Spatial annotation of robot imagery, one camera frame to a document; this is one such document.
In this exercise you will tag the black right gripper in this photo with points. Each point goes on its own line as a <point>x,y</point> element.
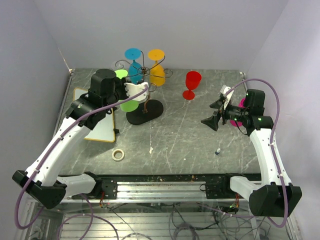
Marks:
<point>212,121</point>

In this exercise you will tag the pink plastic wine glass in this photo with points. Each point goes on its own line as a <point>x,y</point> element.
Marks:
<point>236,123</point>

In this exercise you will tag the red plastic wine glass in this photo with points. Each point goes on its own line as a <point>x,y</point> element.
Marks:
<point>192,81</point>

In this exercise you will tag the orange plastic wine glass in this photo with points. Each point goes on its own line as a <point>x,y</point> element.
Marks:
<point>156,73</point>

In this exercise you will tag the green plastic wine glass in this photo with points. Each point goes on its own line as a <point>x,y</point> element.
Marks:
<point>128,106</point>

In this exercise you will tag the blue plastic wine glass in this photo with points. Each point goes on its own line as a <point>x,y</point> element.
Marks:
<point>134,70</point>

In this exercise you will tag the clear wine glass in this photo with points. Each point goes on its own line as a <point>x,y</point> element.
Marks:
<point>118,65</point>

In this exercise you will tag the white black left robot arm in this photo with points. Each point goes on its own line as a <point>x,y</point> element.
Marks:
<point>41,180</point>

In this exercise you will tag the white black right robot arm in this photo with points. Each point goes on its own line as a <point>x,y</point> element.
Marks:
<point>276,196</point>

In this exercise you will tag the small blue-capped bottle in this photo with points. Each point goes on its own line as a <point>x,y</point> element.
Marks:
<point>217,152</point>

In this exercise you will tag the masking tape roll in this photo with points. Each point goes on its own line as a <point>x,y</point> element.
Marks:
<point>118,155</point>

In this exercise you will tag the yellow-framed whiteboard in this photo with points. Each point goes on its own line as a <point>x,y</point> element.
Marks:
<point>104,130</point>

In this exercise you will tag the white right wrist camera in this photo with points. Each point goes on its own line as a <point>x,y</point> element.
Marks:
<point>227,93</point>

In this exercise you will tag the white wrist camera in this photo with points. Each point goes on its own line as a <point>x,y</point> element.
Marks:
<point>138,92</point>
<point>227,93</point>

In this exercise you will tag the copper wire wine glass rack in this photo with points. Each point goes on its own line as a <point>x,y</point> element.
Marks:
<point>149,109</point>

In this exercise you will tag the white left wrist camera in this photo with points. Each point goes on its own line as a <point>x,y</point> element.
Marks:
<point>138,92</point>

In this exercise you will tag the aluminium mounting rail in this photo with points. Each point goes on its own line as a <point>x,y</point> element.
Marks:
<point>163,188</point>

